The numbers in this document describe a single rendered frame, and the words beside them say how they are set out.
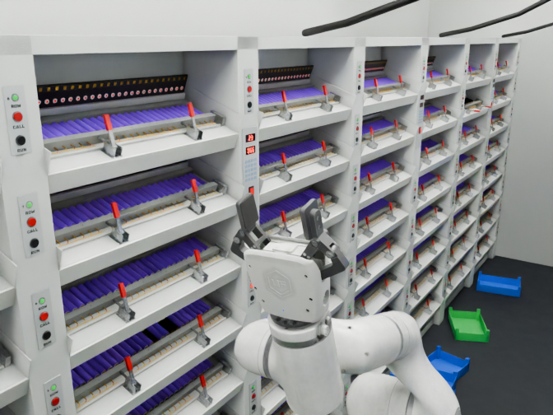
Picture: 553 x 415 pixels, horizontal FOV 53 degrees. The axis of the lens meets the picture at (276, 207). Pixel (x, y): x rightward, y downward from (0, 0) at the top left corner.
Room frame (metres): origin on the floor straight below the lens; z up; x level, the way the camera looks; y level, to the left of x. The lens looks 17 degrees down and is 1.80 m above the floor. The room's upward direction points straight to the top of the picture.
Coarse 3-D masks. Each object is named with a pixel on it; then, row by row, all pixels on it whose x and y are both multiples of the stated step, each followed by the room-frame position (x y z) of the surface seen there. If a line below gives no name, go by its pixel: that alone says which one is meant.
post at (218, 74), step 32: (192, 64) 1.65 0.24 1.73; (224, 64) 1.58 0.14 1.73; (256, 64) 1.63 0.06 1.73; (224, 96) 1.58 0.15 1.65; (256, 96) 1.63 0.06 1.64; (192, 160) 1.66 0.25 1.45; (224, 160) 1.59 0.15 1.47; (224, 224) 1.59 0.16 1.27; (224, 288) 1.60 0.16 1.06; (256, 320) 1.62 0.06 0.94
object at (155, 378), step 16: (208, 304) 1.61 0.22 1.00; (224, 304) 1.59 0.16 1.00; (224, 320) 1.55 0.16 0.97; (240, 320) 1.56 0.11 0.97; (192, 336) 1.45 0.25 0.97; (208, 336) 1.47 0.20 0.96; (224, 336) 1.49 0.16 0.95; (176, 352) 1.37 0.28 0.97; (192, 352) 1.39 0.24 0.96; (208, 352) 1.43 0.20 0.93; (160, 368) 1.30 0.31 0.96; (176, 368) 1.32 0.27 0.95; (192, 368) 1.38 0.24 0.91; (112, 384) 1.21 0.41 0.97; (144, 384) 1.24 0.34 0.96; (160, 384) 1.27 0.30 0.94; (80, 400) 1.14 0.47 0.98; (112, 400) 1.17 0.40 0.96; (128, 400) 1.18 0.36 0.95; (144, 400) 1.23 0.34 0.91
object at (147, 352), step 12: (216, 312) 1.55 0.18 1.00; (192, 324) 1.47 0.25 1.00; (204, 324) 1.50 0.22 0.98; (168, 336) 1.40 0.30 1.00; (180, 336) 1.42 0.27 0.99; (156, 348) 1.34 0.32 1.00; (132, 360) 1.28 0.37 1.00; (144, 360) 1.31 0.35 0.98; (108, 372) 1.22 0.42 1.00; (96, 384) 1.18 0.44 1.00; (84, 396) 1.15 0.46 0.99
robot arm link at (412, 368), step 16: (400, 320) 0.92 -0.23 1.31; (416, 336) 0.94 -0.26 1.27; (416, 352) 0.94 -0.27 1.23; (400, 368) 0.93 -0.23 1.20; (416, 368) 0.93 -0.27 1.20; (432, 368) 0.96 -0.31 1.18; (416, 384) 0.92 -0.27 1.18; (432, 384) 0.92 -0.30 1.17; (416, 400) 0.92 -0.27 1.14; (432, 400) 0.90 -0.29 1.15; (448, 400) 0.92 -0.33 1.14
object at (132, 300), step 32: (160, 256) 1.47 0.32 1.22; (192, 256) 1.49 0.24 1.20; (224, 256) 1.57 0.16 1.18; (64, 288) 1.23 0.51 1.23; (96, 288) 1.26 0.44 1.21; (128, 288) 1.29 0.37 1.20; (160, 288) 1.34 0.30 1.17; (192, 288) 1.39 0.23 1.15; (96, 320) 1.17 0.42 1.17; (128, 320) 1.20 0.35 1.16; (96, 352) 1.12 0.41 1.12
